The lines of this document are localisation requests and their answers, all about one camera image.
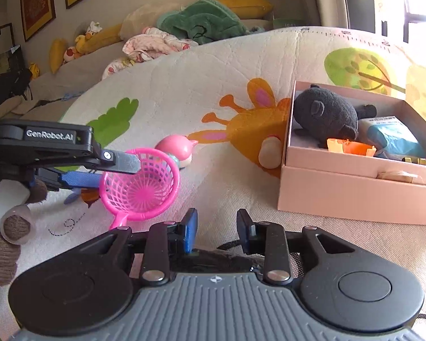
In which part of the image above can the pink cardboard box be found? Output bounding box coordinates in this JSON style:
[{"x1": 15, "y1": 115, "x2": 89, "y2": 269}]
[{"x1": 277, "y1": 80, "x2": 426, "y2": 226}]

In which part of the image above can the yellow pillow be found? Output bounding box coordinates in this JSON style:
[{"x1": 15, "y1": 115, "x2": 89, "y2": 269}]
[{"x1": 217, "y1": 0, "x2": 274, "y2": 19}]

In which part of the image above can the green blanket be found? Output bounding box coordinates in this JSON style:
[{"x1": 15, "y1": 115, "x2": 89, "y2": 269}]
[{"x1": 156, "y1": 0, "x2": 265, "y2": 45}]

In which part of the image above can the black plush toy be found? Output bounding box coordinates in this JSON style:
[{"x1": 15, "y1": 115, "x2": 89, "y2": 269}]
[{"x1": 293, "y1": 84, "x2": 377, "y2": 149}]

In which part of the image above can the pink toy net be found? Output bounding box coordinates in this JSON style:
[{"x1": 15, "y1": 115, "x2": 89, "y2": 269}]
[{"x1": 99, "y1": 148, "x2": 180, "y2": 229}]

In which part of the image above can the pink floral cloth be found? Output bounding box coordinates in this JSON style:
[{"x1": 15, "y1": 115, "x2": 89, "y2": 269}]
[{"x1": 101, "y1": 27, "x2": 198, "y2": 80}]

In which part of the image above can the gloved hand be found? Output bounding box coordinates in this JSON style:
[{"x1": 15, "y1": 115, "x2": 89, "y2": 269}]
[{"x1": 0, "y1": 179, "x2": 47, "y2": 286}]

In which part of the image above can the yellow plush toy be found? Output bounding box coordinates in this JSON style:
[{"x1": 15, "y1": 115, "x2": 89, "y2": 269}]
[{"x1": 49, "y1": 21, "x2": 122, "y2": 74}]

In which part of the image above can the colourful cartoon play mat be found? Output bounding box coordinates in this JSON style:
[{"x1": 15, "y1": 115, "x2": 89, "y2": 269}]
[{"x1": 0, "y1": 25, "x2": 426, "y2": 341}]

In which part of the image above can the pink teal toy bird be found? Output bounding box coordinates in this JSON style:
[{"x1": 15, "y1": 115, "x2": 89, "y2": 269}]
[{"x1": 155, "y1": 134, "x2": 198, "y2": 169}]

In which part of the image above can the blue wet cotton pack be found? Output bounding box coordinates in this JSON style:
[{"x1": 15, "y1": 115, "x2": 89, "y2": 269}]
[{"x1": 359, "y1": 116, "x2": 426, "y2": 160}]

